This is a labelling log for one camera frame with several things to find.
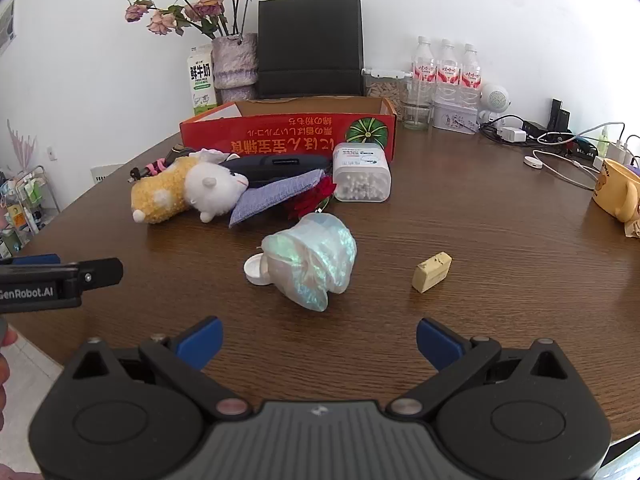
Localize red rose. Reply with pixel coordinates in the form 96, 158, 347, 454
286, 175, 340, 221

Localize yellow white plush toy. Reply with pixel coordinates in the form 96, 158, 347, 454
131, 148, 251, 225

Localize white wall vent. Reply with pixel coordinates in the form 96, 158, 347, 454
91, 164, 124, 185

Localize white round speaker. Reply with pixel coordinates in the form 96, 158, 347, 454
477, 84, 512, 124

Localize pink striped cable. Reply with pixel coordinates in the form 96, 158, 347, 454
129, 157, 174, 182

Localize black power adapter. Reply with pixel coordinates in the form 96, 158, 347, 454
522, 120, 577, 149

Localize pink wall decoration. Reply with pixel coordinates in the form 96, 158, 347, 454
6, 119, 39, 171

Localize mottled purple ceramic vase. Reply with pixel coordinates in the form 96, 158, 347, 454
211, 32, 259, 104

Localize red cardboard box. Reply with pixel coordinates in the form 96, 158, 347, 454
180, 96, 398, 162

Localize white charging cable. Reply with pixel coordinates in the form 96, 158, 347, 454
532, 122, 627, 191

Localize black upright device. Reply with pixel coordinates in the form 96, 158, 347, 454
547, 98, 572, 134

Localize metal shelf rack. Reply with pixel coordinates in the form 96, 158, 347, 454
0, 165, 61, 259

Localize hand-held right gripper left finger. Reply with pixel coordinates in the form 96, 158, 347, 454
65, 316, 253, 418

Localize person's left hand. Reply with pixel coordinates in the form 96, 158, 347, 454
0, 327, 19, 411

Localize iridescent plastic bag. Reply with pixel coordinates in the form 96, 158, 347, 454
261, 212, 359, 312

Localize white green milk carton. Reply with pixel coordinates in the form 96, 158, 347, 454
186, 44, 219, 117

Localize white printed tin box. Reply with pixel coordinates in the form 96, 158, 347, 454
431, 101, 479, 136

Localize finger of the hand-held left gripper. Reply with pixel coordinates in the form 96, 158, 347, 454
0, 254, 62, 267
60, 258, 124, 292

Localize clear nut storage container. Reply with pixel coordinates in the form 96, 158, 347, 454
362, 67, 414, 106

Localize yellow eraser block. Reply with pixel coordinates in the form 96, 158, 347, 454
411, 251, 453, 295

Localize white wall charger block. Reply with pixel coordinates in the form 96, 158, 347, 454
607, 135, 640, 166

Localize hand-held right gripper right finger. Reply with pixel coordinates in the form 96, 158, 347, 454
387, 317, 576, 418

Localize wall poster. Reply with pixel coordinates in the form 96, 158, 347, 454
0, 0, 17, 56

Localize black speaker cable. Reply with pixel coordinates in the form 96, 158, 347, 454
479, 114, 527, 137

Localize purple knitted cloth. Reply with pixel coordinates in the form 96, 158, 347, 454
229, 168, 326, 229

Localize white flip cap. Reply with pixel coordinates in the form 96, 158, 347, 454
243, 253, 272, 288

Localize navy zip case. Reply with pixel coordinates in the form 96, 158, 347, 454
222, 155, 334, 185

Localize clear drinking glass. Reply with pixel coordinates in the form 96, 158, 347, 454
402, 100, 434, 132

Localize yellow bear mug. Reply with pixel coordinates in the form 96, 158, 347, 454
591, 158, 640, 224

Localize black paper bag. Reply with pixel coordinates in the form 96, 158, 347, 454
257, 0, 364, 100

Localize clear cotton swab box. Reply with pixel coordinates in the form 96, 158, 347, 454
331, 142, 393, 204

